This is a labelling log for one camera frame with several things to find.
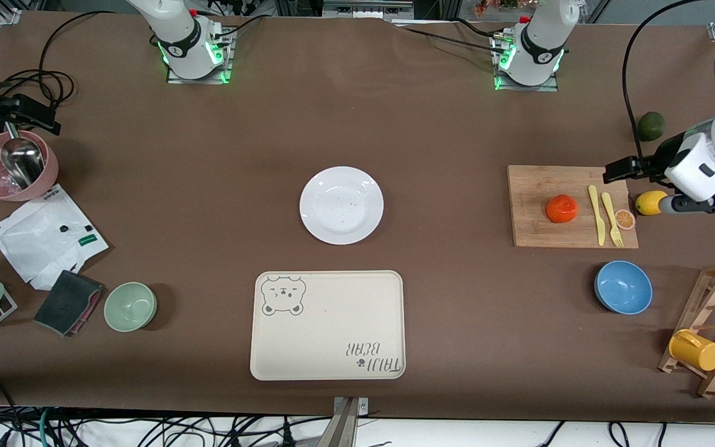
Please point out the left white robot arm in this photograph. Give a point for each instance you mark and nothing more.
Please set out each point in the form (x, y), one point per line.
(540, 37)

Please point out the wooden cutting board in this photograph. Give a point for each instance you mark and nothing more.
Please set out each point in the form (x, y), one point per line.
(534, 186)

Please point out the green avocado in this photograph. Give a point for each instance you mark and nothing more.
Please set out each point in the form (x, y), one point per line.
(650, 126)

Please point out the dark folded cloth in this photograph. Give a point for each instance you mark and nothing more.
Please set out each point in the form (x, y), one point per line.
(67, 303)

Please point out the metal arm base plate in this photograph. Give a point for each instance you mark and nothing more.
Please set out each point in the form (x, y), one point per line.
(550, 87)
(174, 77)

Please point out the yellow plastic fork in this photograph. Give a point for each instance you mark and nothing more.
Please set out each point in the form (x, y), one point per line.
(611, 214)

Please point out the light green bowl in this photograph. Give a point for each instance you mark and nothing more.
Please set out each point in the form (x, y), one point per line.
(130, 307)

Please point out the cream bear print tray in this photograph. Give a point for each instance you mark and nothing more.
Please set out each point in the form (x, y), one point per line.
(326, 335)

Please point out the orange fruit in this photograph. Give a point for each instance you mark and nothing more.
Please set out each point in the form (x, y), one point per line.
(562, 208)

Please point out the yellow lemon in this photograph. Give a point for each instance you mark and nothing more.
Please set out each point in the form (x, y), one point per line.
(649, 203)

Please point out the metal scoop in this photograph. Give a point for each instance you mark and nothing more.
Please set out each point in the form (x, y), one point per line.
(22, 161)

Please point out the white plastic bag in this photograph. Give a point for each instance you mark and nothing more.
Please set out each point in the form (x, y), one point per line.
(41, 239)

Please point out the aluminium camera mount post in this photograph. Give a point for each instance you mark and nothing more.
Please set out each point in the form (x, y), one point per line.
(346, 428)

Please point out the blue bowl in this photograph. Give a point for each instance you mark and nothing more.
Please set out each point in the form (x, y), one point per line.
(623, 287)

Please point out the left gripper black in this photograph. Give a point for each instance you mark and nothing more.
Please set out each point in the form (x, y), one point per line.
(663, 155)

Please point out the yellow cup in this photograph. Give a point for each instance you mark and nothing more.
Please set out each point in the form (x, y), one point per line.
(696, 351)

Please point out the yellow plastic knife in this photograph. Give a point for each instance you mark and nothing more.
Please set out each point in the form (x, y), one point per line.
(596, 214)

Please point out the toy orange slice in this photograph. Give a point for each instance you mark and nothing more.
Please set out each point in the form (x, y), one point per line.
(625, 220)

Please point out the white round plate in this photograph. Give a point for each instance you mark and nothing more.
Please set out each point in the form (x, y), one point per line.
(341, 205)

